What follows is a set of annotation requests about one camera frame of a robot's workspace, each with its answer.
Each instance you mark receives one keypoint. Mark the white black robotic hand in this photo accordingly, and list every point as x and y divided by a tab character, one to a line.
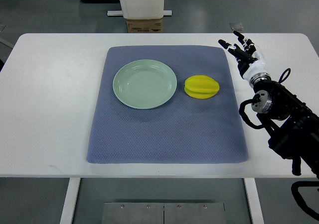
250	60

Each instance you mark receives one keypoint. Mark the yellow starfruit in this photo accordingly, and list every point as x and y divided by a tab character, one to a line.
201	86

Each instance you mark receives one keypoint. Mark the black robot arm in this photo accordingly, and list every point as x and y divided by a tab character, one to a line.
293	128

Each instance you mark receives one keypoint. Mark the pale green round plate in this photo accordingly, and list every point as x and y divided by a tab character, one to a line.
144	84

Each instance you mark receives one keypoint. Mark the grey metal floor plate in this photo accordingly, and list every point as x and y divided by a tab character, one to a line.
164	213

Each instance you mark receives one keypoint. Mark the small grey floor socket cover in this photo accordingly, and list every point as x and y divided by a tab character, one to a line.
236	26

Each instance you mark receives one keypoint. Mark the blue textured table mat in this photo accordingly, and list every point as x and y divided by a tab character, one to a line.
183	130

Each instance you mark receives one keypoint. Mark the brown cardboard box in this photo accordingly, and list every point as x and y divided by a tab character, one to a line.
144	25

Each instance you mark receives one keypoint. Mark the white machine column base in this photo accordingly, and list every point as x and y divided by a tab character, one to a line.
141	9

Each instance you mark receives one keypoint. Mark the right white table leg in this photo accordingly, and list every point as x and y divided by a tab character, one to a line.
253	201

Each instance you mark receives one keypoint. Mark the white table leg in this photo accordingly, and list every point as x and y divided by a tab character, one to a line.
70	201
253	201

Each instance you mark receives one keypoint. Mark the left white table leg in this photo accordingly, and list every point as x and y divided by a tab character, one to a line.
70	201

